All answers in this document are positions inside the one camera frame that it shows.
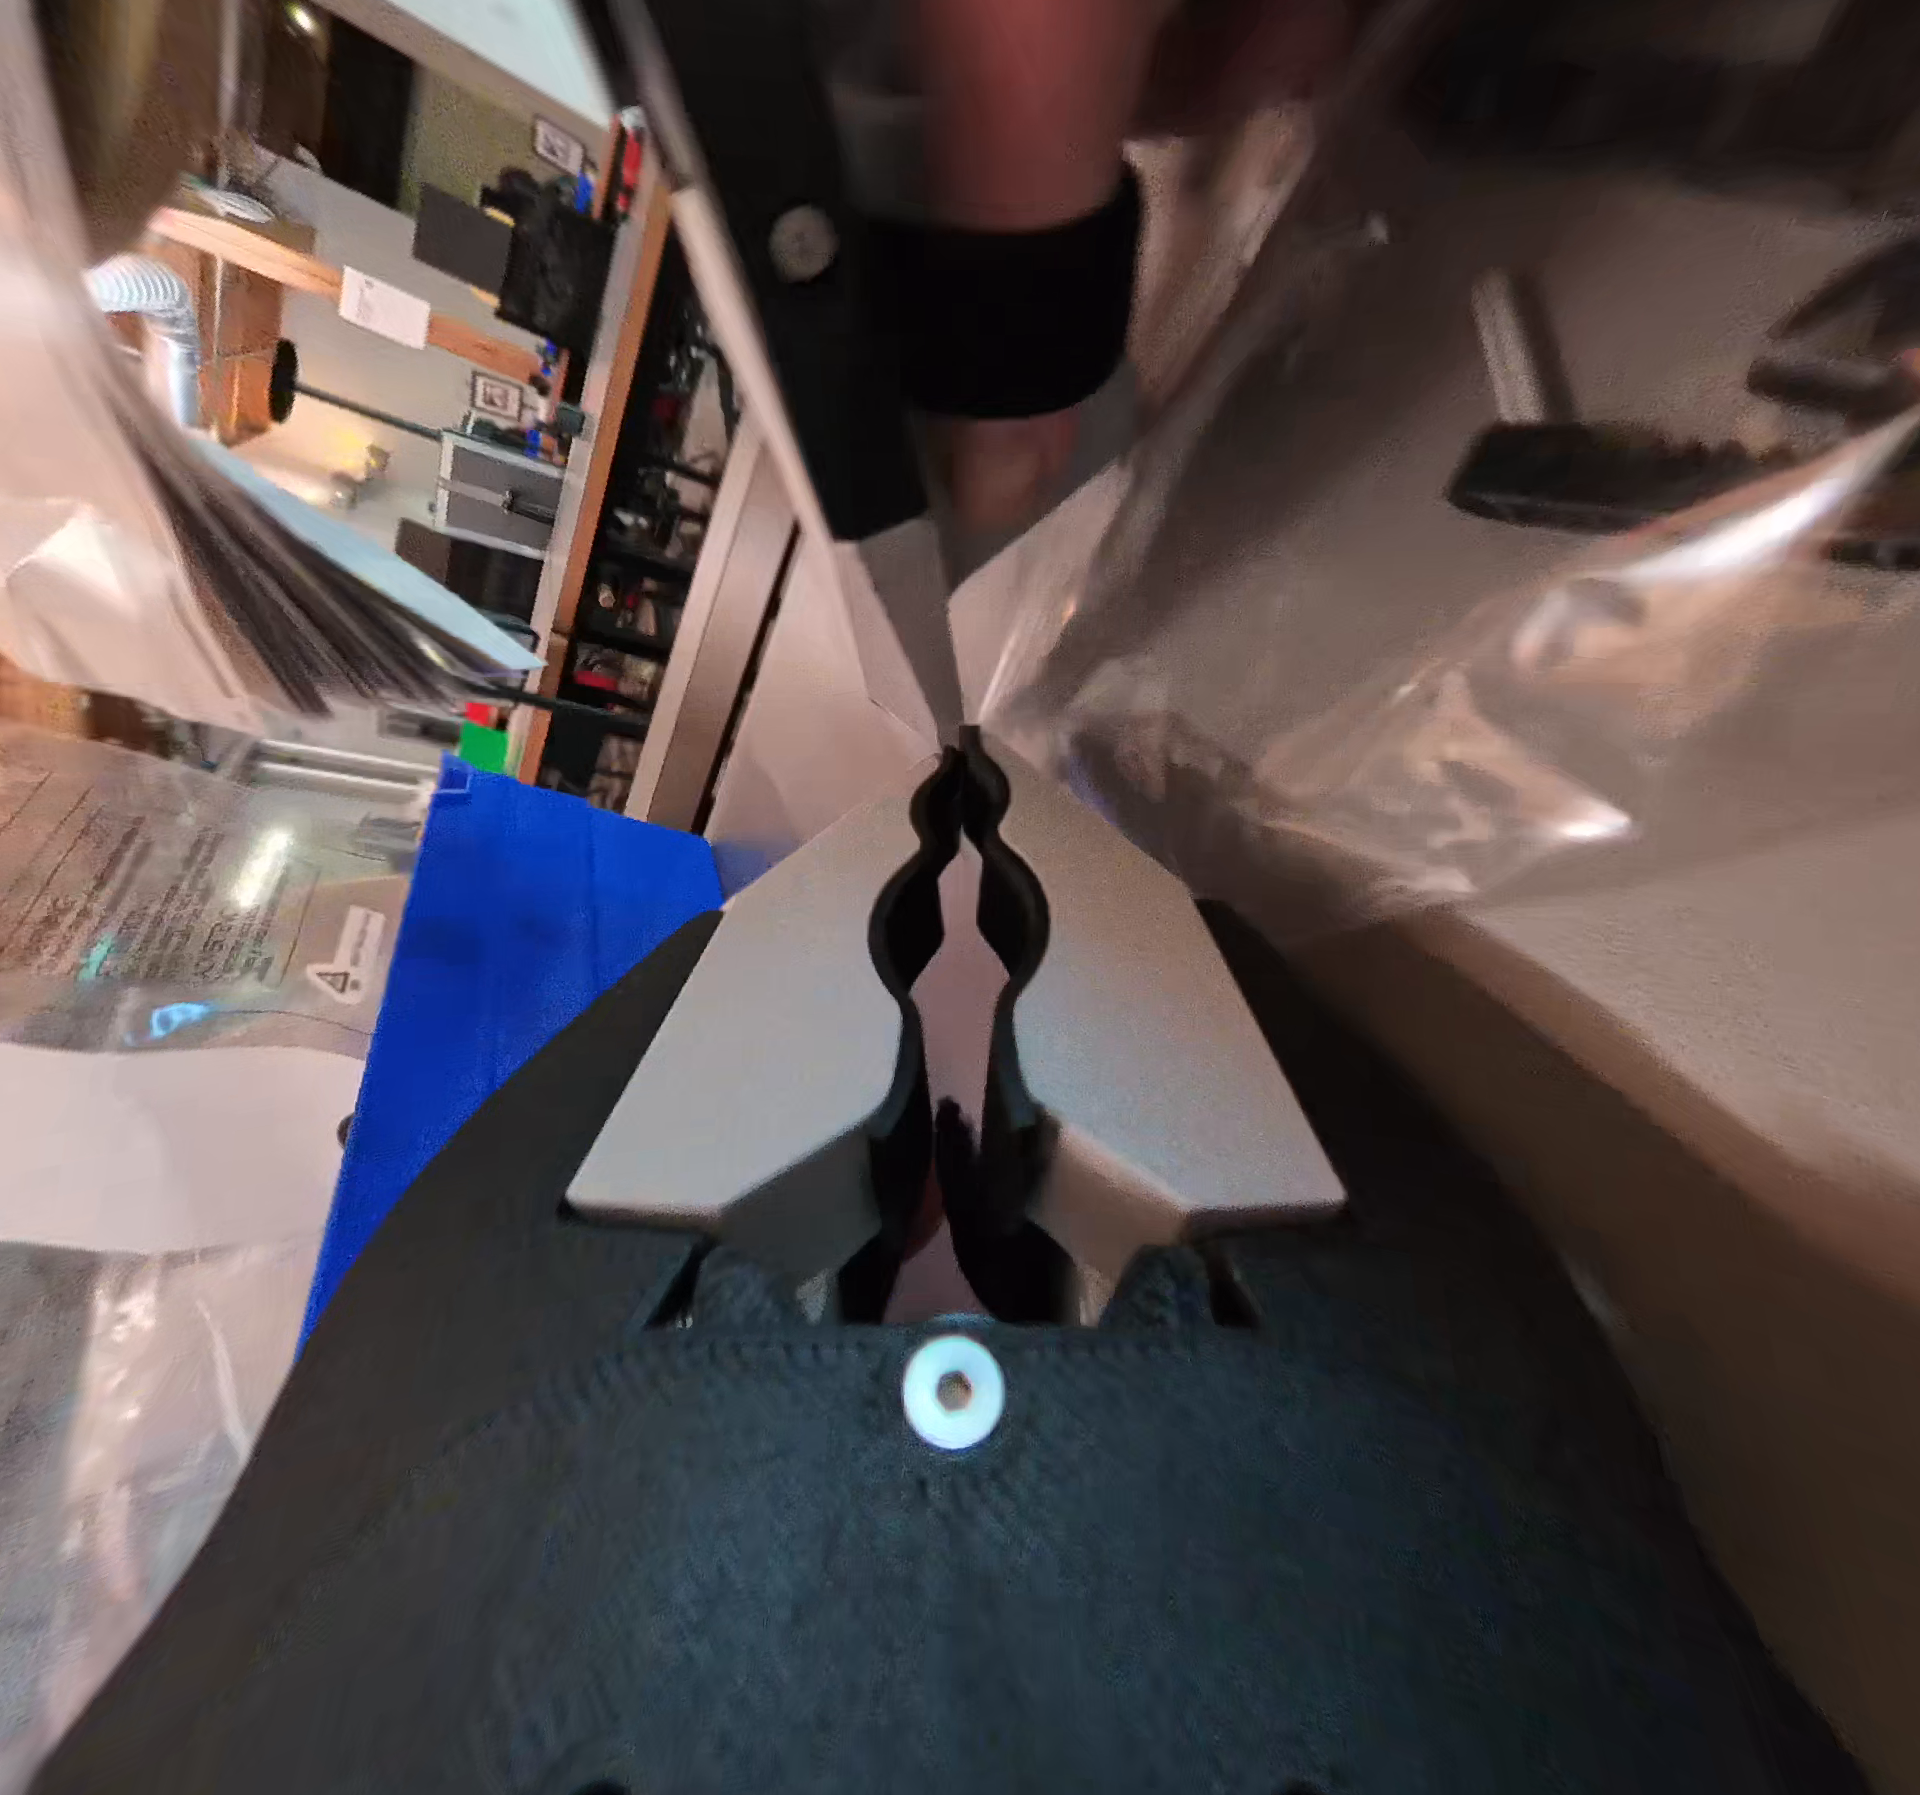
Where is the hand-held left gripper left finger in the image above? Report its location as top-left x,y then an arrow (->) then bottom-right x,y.
567,736 -> 963,1324

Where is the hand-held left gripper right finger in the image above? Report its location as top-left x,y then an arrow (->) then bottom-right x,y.
962,729 -> 1349,1324

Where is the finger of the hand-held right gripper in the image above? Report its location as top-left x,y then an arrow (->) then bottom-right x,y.
946,464 -> 1146,739
672,180 -> 963,750

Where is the clear bag of lego parts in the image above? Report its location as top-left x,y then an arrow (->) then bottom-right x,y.
959,0 -> 1920,916

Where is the grey lego axle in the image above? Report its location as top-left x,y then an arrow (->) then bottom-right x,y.
1467,268 -> 1580,429

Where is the black lego beam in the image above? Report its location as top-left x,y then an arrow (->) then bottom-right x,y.
1445,419 -> 1920,568

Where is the person's right hand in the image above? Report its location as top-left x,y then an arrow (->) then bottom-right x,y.
882,0 -> 1310,540

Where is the blue cloth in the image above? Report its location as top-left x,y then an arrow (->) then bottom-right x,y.
295,756 -> 726,1360

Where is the wooden shelf unit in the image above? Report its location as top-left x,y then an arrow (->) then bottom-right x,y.
515,106 -> 756,797

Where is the black flat panel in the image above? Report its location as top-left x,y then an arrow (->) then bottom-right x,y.
412,182 -> 522,301

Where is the silver equipment case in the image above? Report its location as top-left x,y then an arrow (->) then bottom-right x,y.
433,426 -> 570,561

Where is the wooden beam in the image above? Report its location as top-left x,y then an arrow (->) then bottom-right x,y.
146,203 -> 546,382

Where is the white paper sheet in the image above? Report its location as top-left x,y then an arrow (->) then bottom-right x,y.
0,1043 -> 371,1258

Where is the instruction booklet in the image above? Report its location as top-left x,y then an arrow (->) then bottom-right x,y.
0,325 -> 546,736

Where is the clear empty plastic bag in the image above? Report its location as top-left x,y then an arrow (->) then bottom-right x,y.
0,1238 -> 329,1771

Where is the grey flexible duct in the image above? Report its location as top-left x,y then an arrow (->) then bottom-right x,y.
87,252 -> 206,433

